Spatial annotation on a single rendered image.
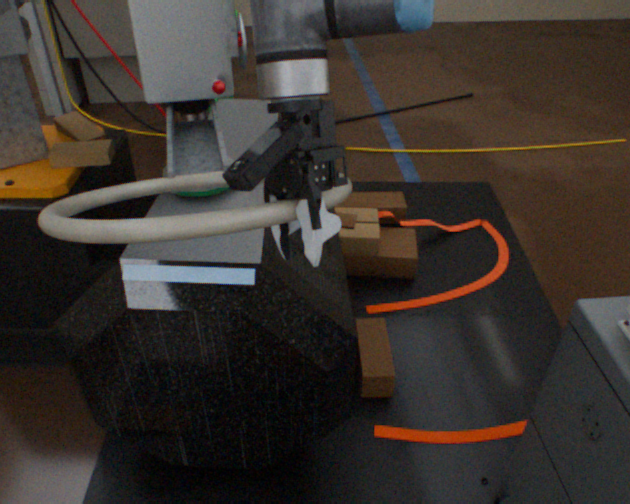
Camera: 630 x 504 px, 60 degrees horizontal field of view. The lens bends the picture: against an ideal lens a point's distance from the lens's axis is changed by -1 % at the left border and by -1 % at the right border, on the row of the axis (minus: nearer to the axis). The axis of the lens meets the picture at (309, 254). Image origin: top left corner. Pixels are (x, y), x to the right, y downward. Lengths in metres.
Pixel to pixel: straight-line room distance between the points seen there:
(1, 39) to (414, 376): 1.81
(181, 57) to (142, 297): 0.58
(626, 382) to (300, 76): 0.89
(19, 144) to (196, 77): 0.89
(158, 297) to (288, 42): 0.85
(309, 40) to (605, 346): 0.91
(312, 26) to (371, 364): 1.55
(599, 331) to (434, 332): 1.16
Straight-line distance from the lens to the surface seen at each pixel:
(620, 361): 1.28
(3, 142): 2.12
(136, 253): 1.42
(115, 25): 4.40
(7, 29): 1.98
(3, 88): 2.06
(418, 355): 2.29
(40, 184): 2.00
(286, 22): 0.68
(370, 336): 2.16
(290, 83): 0.68
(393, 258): 2.55
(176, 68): 1.41
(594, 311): 1.37
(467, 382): 2.24
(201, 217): 0.67
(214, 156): 1.26
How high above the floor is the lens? 1.69
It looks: 38 degrees down
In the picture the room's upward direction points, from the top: straight up
